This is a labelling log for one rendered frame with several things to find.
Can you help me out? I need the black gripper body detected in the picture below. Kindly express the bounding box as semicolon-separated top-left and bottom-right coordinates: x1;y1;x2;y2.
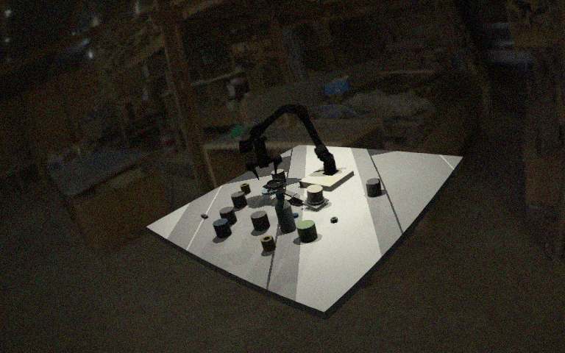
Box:
245;149;282;171

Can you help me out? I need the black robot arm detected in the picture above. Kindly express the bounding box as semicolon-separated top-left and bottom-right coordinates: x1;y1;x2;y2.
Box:
239;104;338;176

